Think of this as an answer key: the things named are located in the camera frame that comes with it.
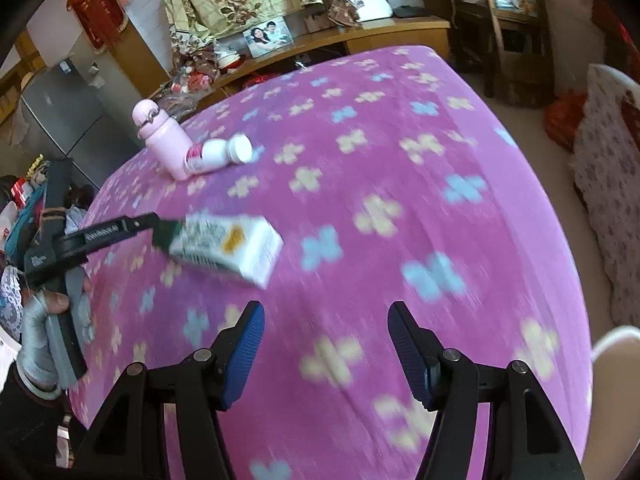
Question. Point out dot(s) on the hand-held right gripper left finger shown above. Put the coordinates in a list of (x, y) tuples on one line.
[(245, 350)]

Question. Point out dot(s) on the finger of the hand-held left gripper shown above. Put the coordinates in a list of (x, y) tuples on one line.
[(110, 232)]

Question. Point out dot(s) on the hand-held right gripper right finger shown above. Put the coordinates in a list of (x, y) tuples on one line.
[(405, 355)]

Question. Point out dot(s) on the white box with yellow mark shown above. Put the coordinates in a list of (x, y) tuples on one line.
[(245, 250)]

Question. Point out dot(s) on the person's left forearm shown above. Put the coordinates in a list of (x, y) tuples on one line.
[(25, 420)]

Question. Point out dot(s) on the person's left hand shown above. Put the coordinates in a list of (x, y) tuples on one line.
[(37, 330)]

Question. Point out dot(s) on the grey refrigerator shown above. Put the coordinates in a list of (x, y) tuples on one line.
[(70, 120)]

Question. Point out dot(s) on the white bottle with pink label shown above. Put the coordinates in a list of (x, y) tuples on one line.
[(212, 152)]

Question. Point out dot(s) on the pink floral blanket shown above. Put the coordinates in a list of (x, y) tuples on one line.
[(400, 185)]

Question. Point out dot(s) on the pile of plastic packets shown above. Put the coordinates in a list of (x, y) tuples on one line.
[(200, 75)]

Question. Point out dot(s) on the red hanging decoration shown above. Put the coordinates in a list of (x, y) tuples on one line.
[(97, 5)]

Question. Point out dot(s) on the framed photo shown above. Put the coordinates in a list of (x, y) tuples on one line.
[(267, 37)]

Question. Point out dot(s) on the floral sofa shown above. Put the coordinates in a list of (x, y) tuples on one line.
[(605, 185)]

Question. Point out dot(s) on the red bag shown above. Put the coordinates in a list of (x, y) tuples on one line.
[(565, 117)]

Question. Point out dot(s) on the wooden cabinet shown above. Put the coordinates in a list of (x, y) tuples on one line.
[(390, 35)]

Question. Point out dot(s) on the wooden chair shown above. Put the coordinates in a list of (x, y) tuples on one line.
[(510, 20)]

